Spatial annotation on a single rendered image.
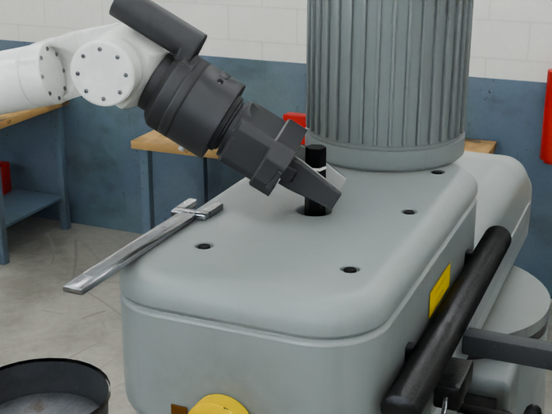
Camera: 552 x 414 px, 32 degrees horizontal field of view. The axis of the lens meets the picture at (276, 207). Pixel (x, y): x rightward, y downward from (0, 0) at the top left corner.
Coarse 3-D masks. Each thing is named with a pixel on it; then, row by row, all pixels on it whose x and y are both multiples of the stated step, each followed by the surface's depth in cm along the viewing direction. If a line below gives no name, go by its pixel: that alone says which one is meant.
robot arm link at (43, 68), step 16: (80, 32) 102; (96, 32) 101; (32, 48) 98; (48, 48) 100; (64, 48) 101; (32, 64) 97; (48, 64) 99; (64, 64) 103; (32, 80) 97; (48, 80) 99; (64, 80) 102; (32, 96) 98; (48, 96) 98; (64, 96) 102
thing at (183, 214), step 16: (176, 208) 99; (192, 208) 100; (208, 208) 99; (160, 224) 94; (176, 224) 94; (144, 240) 90; (160, 240) 91; (112, 256) 86; (128, 256) 86; (96, 272) 83; (112, 272) 84; (64, 288) 80; (80, 288) 80
